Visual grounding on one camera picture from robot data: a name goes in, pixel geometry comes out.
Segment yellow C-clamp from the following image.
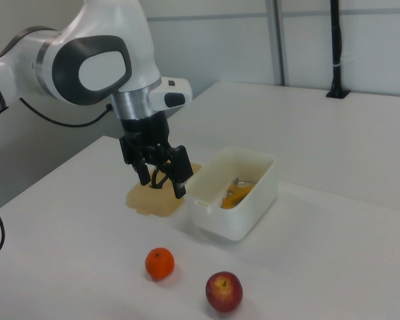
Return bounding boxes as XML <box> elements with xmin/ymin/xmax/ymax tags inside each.
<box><xmin>221</xmin><ymin>179</ymin><xmax>257</xmax><ymax>210</ymax></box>

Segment grey partition post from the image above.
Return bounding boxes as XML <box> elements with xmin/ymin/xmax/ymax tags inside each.
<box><xmin>265</xmin><ymin>0</ymin><xmax>287</xmax><ymax>86</ymax></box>

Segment beige lid with black handle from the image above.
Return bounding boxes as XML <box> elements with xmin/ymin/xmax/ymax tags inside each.
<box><xmin>125</xmin><ymin>162</ymin><xmax>203</xmax><ymax>218</ymax></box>

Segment red apple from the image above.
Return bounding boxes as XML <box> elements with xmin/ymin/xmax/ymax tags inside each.
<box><xmin>205</xmin><ymin>271</ymin><xmax>243</xmax><ymax>313</ymax></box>

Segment orange fruit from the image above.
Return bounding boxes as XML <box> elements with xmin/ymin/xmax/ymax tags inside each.
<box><xmin>144</xmin><ymin>247</ymin><xmax>176</xmax><ymax>281</ymax></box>

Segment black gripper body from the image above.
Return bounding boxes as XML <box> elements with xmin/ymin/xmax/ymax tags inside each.
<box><xmin>119</xmin><ymin>111</ymin><xmax>172</xmax><ymax>151</ymax></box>

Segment black pole with base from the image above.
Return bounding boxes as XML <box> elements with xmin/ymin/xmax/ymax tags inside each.
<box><xmin>325</xmin><ymin>0</ymin><xmax>349</xmax><ymax>99</ymax></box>

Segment white plastic container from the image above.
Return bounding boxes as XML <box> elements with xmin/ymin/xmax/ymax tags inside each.
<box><xmin>185</xmin><ymin>145</ymin><xmax>279</xmax><ymax>241</ymax></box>

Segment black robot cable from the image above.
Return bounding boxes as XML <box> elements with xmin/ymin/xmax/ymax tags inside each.
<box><xmin>0</xmin><ymin>96</ymin><xmax>113</xmax><ymax>264</ymax></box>

